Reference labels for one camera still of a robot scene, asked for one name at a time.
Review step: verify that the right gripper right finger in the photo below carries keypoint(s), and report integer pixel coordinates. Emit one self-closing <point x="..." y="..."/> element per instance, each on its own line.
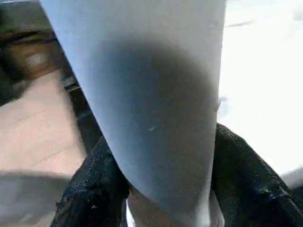
<point x="251" y="189"/>

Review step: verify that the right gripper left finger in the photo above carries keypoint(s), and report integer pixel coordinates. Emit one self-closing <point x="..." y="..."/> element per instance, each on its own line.
<point x="92" y="189"/>

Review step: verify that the white leg with black mark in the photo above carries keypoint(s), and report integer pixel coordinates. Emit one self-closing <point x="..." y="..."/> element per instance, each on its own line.
<point x="154" y="94"/>

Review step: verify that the white plastic table top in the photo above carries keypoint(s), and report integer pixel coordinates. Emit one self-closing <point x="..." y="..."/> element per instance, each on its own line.
<point x="260" y="71"/>

